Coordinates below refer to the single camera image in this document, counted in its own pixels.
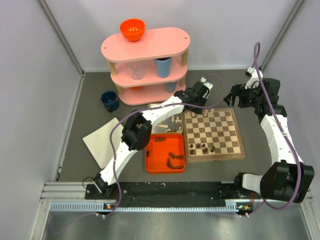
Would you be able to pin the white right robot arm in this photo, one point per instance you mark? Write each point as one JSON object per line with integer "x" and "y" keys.
{"x": 284, "y": 180}

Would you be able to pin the wooden chess board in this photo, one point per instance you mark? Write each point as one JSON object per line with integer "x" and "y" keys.
{"x": 220, "y": 130}

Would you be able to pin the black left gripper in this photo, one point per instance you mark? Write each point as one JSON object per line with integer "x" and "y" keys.
{"x": 197, "y": 111}

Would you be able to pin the blue cup middle shelf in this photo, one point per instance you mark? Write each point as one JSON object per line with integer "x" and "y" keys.
{"x": 163, "y": 66}

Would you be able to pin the pink three-tier shelf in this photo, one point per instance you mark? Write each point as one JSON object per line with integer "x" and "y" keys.
{"x": 155, "y": 44}

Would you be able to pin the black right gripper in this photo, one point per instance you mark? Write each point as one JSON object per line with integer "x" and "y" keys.
{"x": 239, "y": 90}

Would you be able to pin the dark blue mug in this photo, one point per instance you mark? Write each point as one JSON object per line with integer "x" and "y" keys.
{"x": 110, "y": 101}

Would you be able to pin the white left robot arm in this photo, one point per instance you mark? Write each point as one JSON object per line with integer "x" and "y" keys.
{"x": 138, "y": 126}

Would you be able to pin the orange bowl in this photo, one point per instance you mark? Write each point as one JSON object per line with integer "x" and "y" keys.
{"x": 133, "y": 29}

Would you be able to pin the orange tin box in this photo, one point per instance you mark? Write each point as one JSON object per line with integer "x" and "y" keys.
{"x": 165, "y": 154}

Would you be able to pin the clear glass cup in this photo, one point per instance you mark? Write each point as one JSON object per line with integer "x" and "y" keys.
{"x": 137, "y": 69}

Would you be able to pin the white paper sheet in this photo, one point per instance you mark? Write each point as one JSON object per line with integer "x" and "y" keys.
{"x": 99, "y": 145}

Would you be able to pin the blue cup shelf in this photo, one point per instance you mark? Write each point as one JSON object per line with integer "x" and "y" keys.
{"x": 170, "y": 87}
{"x": 163, "y": 66}

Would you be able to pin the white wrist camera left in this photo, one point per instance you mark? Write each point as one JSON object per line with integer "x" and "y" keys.
{"x": 208, "y": 85}

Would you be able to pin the blue cup bottom shelf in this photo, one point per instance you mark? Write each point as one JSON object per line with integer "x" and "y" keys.
{"x": 170, "y": 87}

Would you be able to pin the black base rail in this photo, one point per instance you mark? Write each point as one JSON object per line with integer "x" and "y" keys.
{"x": 169, "y": 194}

